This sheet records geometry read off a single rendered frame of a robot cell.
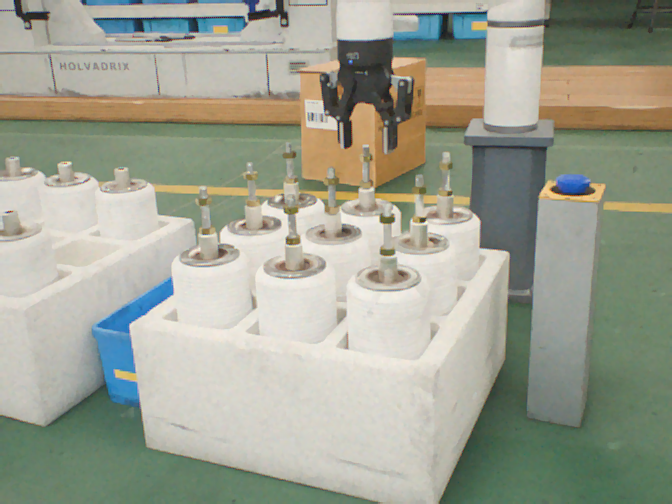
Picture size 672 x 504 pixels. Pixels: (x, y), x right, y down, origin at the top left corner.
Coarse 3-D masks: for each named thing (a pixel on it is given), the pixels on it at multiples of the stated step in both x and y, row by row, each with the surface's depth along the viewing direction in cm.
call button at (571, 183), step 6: (558, 180) 98; (564, 180) 97; (570, 180) 97; (576, 180) 97; (582, 180) 97; (588, 180) 97; (564, 186) 97; (570, 186) 97; (576, 186) 97; (582, 186) 97; (588, 186) 97; (570, 192) 98; (576, 192) 97
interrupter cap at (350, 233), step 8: (344, 224) 108; (312, 232) 106; (320, 232) 106; (344, 232) 106; (352, 232) 105; (360, 232) 105; (312, 240) 103; (320, 240) 103; (328, 240) 103; (336, 240) 103; (344, 240) 103; (352, 240) 103
